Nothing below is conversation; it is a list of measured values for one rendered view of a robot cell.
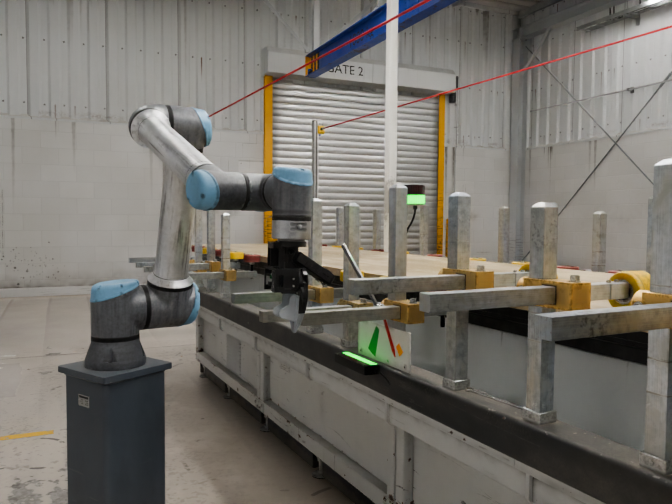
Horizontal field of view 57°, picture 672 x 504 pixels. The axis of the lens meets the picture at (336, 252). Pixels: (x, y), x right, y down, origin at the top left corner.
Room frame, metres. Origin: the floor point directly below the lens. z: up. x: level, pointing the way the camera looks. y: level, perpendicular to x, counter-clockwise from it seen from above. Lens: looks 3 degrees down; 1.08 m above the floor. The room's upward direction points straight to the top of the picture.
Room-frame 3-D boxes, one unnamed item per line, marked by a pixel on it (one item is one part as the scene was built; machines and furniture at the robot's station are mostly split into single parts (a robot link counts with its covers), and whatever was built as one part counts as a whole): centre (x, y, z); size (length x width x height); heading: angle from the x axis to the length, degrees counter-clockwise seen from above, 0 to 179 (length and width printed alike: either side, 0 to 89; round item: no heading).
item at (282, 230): (1.41, 0.10, 1.05); 0.10 x 0.09 x 0.05; 27
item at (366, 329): (1.61, -0.12, 0.75); 0.26 x 0.01 x 0.10; 27
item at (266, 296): (1.97, 0.12, 0.83); 0.43 x 0.03 x 0.04; 117
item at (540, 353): (1.15, -0.39, 0.87); 0.03 x 0.03 x 0.48; 27
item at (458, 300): (1.09, -0.36, 0.95); 0.50 x 0.04 x 0.04; 117
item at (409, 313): (1.58, -0.17, 0.85); 0.13 x 0.06 x 0.05; 27
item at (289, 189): (1.42, 0.10, 1.14); 0.10 x 0.09 x 0.12; 35
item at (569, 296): (1.13, -0.40, 0.95); 0.13 x 0.06 x 0.05; 27
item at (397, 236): (1.59, -0.16, 0.93); 0.03 x 0.03 x 0.48; 27
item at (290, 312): (1.40, 0.10, 0.86); 0.06 x 0.03 x 0.09; 117
